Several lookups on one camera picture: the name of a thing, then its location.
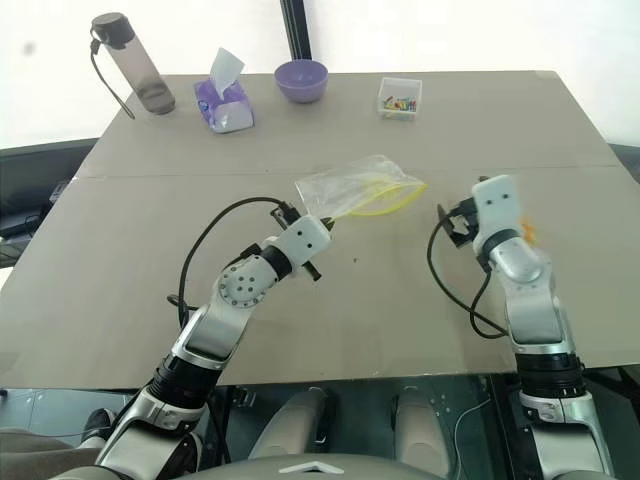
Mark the black equipment beside table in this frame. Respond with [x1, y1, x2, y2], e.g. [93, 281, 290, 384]
[0, 137, 104, 271]

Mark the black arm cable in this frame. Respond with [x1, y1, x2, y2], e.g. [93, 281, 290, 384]
[426, 214, 511, 340]
[166, 196, 289, 326]

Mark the purple bowl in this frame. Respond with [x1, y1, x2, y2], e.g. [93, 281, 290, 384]
[273, 59, 330, 105]

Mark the grey rounded robot leg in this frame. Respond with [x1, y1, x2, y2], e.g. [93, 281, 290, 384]
[247, 385, 337, 461]
[392, 384, 451, 464]

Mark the grey robot torso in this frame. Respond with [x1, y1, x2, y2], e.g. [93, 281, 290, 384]
[164, 452, 451, 480]

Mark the grey transparent water bottle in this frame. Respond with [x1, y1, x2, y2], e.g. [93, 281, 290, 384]
[88, 13, 177, 121]

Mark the purple tissue pack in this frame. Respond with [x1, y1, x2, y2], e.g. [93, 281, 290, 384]
[193, 48, 255, 135]

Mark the black white sneaker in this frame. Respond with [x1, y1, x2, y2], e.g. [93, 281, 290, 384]
[82, 407, 119, 451]

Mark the grey-brown trouser leg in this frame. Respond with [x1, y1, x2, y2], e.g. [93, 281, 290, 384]
[0, 427, 116, 480]

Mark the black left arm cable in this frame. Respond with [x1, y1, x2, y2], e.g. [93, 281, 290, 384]
[166, 196, 289, 326]

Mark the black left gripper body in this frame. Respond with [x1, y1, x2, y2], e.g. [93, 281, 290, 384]
[269, 199, 323, 283]

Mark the thin white floor cable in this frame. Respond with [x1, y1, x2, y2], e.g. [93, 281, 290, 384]
[452, 387, 494, 480]

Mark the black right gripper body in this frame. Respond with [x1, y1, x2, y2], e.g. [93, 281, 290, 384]
[436, 196, 480, 250]

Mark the orange snack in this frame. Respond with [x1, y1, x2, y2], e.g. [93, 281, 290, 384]
[518, 215, 544, 247]

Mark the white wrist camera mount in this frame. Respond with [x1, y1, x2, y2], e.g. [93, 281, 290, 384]
[471, 174, 522, 256]
[273, 215, 334, 267]

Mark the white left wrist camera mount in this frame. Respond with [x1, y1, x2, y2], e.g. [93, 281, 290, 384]
[273, 215, 334, 267]

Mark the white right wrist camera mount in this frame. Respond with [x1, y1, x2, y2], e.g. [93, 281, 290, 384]
[471, 174, 522, 256]

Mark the colourful small pins pile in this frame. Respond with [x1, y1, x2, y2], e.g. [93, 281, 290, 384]
[382, 93, 419, 114]

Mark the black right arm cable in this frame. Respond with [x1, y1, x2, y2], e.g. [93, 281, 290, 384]
[426, 214, 511, 340]

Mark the clear plastic zip bag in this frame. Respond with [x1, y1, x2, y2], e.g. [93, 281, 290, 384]
[293, 154, 430, 224]

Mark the clear plastic box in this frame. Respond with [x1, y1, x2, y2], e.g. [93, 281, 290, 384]
[376, 76, 423, 121]

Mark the black vertical post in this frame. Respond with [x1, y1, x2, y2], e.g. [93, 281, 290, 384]
[279, 0, 314, 62]

